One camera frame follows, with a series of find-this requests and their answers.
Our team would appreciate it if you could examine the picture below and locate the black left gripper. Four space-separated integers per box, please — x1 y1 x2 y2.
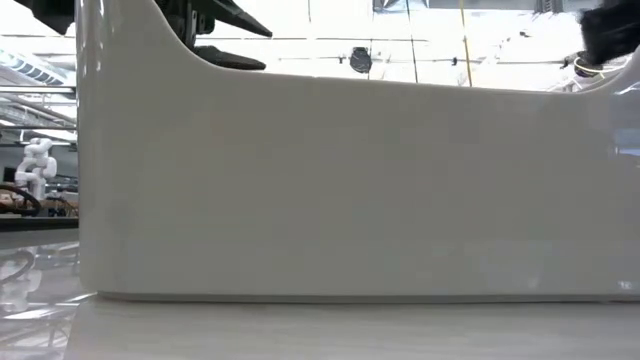
154 0 274 72

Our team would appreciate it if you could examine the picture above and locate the black hoop cable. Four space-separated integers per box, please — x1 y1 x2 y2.
0 183 44 218

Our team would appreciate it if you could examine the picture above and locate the yellow floor cable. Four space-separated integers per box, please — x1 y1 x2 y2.
458 0 474 88

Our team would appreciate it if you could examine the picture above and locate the grey plastic basket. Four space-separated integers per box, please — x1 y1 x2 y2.
74 0 640 304

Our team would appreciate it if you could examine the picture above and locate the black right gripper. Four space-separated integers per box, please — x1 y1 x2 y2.
578 0 640 67

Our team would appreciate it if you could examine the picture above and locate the thin yellow cable loop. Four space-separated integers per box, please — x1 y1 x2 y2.
572 55 619 80

